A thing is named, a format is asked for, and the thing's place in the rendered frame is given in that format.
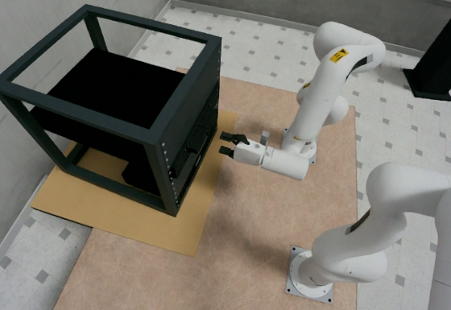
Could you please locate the tan flat board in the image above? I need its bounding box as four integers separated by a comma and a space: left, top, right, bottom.
30, 109, 238, 258

